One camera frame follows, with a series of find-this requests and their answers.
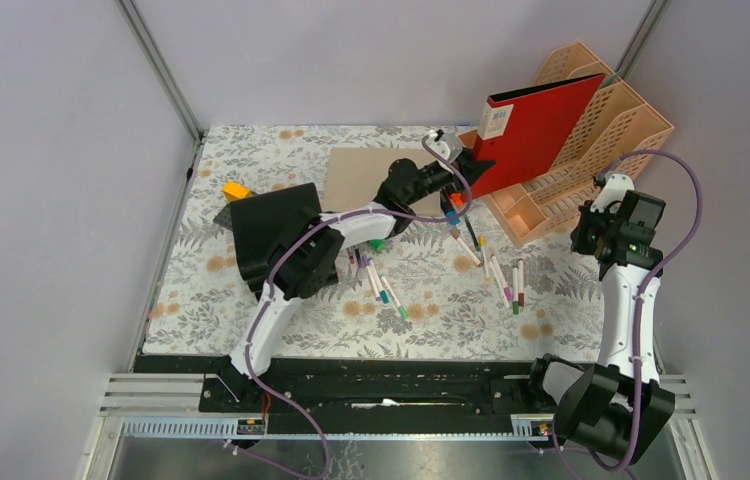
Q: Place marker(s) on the right aluminium frame post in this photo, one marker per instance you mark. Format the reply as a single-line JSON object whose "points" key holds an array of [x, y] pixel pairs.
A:
{"points": [[643, 32]]}

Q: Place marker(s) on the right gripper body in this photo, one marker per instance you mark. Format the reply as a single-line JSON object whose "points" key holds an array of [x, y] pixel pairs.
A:
{"points": [[591, 228]]}

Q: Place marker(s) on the left aluminium frame post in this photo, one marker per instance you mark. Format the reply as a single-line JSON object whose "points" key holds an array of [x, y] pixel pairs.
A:
{"points": [[160, 68]]}

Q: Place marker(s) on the green tip white pen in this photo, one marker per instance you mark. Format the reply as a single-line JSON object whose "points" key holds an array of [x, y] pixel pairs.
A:
{"points": [[394, 298]]}

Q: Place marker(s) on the black pen holder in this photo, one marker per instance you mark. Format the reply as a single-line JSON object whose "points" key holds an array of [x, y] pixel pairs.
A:
{"points": [[266, 226]]}

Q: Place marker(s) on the green highlighter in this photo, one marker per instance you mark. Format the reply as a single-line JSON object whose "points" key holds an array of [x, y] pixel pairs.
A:
{"points": [[378, 245]]}

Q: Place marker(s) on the floral table mat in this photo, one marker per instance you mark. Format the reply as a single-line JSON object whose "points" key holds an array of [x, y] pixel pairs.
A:
{"points": [[204, 307]]}

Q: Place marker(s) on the dark red tip pen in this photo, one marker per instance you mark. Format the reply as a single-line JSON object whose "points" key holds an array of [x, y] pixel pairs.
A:
{"points": [[520, 280]]}

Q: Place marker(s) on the yellow block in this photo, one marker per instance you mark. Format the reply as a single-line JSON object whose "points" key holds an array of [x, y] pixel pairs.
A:
{"points": [[233, 191]]}

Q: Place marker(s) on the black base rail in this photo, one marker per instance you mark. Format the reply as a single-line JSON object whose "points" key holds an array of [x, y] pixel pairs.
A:
{"points": [[365, 396]]}

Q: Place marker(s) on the yellow tip white pen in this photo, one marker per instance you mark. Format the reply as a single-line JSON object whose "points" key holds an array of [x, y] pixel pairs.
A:
{"points": [[482, 247]]}

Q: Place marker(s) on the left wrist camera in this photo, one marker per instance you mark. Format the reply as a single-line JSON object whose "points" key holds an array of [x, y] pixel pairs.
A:
{"points": [[445, 147]]}

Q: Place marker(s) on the orange cap marker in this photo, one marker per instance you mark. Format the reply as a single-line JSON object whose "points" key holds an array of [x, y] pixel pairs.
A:
{"points": [[457, 200]]}

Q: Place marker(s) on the teal folder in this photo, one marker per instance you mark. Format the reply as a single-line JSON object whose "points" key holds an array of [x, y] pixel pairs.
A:
{"points": [[611, 79]]}

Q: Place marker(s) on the aluminium frame post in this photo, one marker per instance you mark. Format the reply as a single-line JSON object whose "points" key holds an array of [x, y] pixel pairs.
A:
{"points": [[160, 68], [643, 32]]}

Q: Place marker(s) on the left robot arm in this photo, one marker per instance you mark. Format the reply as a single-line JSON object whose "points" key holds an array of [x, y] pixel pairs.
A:
{"points": [[387, 216]]}

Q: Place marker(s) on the brown tip white pen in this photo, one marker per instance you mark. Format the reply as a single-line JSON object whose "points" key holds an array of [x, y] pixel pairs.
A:
{"points": [[469, 251]]}

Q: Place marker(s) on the dark thin pen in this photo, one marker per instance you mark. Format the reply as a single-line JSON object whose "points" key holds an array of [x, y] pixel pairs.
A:
{"points": [[472, 232]]}

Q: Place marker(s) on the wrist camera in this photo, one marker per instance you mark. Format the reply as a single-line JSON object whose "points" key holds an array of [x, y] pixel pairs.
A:
{"points": [[445, 147], [616, 186]]}

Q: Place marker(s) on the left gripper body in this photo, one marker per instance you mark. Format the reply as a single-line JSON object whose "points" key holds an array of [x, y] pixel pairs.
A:
{"points": [[434, 181]]}

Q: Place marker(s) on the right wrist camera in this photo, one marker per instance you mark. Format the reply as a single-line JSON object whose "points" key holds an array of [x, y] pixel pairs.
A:
{"points": [[616, 186]]}

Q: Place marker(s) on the green tip pen right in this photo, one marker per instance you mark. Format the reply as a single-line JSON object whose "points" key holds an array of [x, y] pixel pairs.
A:
{"points": [[515, 289]]}

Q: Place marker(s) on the blue cap marker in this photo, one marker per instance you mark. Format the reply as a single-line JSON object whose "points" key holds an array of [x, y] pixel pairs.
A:
{"points": [[449, 211]]}

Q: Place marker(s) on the beige notebook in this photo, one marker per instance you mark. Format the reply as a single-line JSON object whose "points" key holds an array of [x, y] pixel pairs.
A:
{"points": [[355, 174]]}

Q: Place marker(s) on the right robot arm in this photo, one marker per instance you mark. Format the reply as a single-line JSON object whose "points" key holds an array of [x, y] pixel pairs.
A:
{"points": [[614, 407]]}

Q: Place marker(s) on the peach file organizer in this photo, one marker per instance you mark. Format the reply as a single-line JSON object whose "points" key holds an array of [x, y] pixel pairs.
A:
{"points": [[616, 121]]}

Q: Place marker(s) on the red notebook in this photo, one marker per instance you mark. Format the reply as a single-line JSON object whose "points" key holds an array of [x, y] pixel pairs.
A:
{"points": [[522, 131]]}

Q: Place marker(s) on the teal tip white pen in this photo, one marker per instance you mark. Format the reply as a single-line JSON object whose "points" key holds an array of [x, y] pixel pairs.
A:
{"points": [[378, 286]]}

